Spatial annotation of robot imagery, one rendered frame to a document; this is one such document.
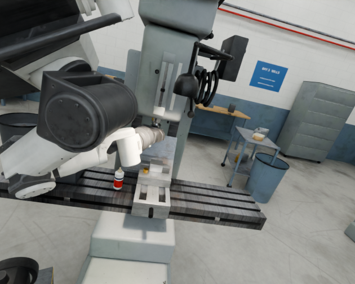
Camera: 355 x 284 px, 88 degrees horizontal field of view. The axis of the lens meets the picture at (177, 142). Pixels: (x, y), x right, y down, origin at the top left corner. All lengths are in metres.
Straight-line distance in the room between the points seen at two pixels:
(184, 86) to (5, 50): 0.36
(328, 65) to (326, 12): 1.23
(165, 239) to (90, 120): 0.68
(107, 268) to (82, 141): 0.69
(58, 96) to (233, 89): 5.15
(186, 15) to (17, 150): 0.57
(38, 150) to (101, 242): 0.54
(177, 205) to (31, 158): 0.63
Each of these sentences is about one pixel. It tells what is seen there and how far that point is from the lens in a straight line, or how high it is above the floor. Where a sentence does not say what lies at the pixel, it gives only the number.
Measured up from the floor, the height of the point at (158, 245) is 0.84.
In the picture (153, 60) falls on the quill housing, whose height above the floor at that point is 1.52.
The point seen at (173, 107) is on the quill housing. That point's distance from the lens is 0.72.
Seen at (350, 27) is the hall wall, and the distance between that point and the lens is 6.86.
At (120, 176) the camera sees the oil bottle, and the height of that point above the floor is 1.01.
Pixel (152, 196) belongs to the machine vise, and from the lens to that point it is 0.81.
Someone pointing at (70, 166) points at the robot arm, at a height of 1.21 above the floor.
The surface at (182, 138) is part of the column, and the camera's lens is 1.25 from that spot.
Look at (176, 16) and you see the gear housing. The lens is 0.68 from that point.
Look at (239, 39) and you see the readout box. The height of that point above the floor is 1.71.
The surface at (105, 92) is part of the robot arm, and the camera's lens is 0.33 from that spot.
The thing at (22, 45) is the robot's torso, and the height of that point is 1.49.
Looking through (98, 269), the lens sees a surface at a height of 0.73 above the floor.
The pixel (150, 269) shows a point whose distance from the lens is 0.93.
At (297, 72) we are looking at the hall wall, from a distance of 6.10.
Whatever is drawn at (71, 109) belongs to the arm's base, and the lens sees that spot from 0.29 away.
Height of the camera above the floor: 1.50
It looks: 20 degrees down
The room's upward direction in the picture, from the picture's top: 14 degrees clockwise
